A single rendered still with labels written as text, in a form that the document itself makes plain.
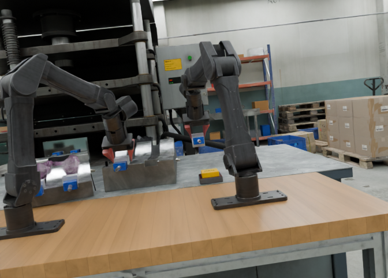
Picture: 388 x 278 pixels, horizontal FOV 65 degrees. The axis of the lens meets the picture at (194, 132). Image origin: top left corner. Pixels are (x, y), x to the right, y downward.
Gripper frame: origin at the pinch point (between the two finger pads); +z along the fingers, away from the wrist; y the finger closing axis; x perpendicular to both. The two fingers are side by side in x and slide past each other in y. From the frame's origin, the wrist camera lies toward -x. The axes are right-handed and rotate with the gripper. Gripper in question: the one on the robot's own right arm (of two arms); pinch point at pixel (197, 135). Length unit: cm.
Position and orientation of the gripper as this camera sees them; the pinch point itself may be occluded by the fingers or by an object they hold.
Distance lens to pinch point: 125.4
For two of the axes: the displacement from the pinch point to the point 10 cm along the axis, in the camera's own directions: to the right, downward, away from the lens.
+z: 0.9, 8.5, 5.3
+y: -9.9, 1.3, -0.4
